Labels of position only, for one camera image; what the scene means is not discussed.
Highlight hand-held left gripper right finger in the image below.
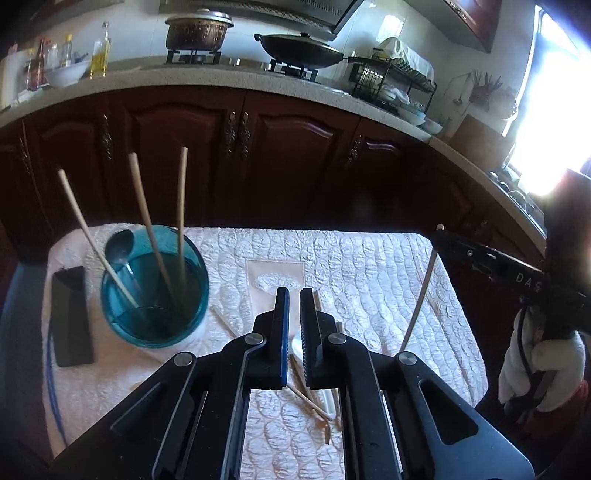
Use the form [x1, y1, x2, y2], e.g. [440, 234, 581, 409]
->
[299, 287, 481, 480]

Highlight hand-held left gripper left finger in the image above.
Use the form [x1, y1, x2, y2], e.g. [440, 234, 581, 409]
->
[108, 286, 291, 480]

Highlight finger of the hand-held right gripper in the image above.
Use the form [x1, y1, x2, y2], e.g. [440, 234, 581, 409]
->
[431, 228, 506, 283]

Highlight white ceramic soup spoon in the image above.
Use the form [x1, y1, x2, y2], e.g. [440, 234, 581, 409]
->
[290, 336, 340, 418]

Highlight light wooden chopstick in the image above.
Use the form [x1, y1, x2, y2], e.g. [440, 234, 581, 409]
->
[176, 147, 188, 289]
[400, 224, 445, 355]
[288, 354, 315, 402]
[128, 152, 175, 297]
[285, 384, 334, 423]
[58, 169, 140, 308]

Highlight white utensil holder blue rim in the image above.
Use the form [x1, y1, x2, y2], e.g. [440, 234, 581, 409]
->
[100, 224, 211, 350]

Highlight metal spoon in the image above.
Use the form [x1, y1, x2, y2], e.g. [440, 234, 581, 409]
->
[105, 229, 140, 298]

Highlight person's right forearm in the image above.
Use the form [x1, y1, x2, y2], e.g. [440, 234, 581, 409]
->
[505, 383, 591, 438]

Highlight person's right hand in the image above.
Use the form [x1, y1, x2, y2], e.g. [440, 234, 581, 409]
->
[498, 308, 585, 412]

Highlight white quilted tablecloth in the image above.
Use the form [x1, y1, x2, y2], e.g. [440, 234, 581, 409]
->
[41, 225, 489, 480]

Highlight wooden cutting board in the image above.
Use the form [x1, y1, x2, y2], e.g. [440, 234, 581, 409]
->
[450, 114, 515, 172]

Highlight stacked white bowls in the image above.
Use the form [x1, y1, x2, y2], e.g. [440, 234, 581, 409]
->
[397, 104, 444, 136]

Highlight bright window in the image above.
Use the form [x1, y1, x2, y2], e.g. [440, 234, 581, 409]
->
[505, 7, 591, 197]

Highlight black dish rack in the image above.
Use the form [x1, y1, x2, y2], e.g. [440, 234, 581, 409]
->
[346, 37, 437, 116]

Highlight wooden kitchen base cabinets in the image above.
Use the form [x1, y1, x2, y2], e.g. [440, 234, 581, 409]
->
[0, 85, 546, 326]

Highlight white dish cover cloth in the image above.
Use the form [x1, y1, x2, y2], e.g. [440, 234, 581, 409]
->
[379, 37, 435, 82]

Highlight black smartphone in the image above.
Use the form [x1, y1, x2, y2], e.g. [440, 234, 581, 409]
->
[51, 265, 95, 368]

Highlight black wok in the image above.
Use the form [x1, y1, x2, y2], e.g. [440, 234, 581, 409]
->
[254, 31, 345, 71]

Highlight stone kitchen countertop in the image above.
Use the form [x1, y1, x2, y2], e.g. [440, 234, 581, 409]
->
[0, 55, 548, 237]

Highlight gas stove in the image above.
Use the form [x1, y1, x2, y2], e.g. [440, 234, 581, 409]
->
[165, 48, 324, 84]

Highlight brown cooking pot with lid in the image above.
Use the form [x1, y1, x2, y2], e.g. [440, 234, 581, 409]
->
[165, 12, 234, 53]

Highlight yellow cooking oil bottle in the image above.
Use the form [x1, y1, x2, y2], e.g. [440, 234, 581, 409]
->
[90, 21, 112, 78]

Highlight white mixing bowl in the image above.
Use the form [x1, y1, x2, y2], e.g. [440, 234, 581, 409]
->
[46, 60, 89, 89]

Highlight dark sauce bottle red label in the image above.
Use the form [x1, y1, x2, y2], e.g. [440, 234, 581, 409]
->
[36, 37, 49, 88]

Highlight white container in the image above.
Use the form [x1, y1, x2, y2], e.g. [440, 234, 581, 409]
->
[0, 51, 28, 110]

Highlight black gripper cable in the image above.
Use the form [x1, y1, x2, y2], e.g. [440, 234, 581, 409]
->
[516, 318, 544, 403]

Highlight wall-mounted chopstick holder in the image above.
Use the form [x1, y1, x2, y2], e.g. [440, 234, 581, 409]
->
[468, 69, 505, 112]

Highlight wooden wall cabinet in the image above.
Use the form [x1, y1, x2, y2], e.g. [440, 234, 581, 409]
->
[443, 0, 504, 52]

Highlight blue cable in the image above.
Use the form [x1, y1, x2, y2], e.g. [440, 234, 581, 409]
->
[45, 332, 71, 448]

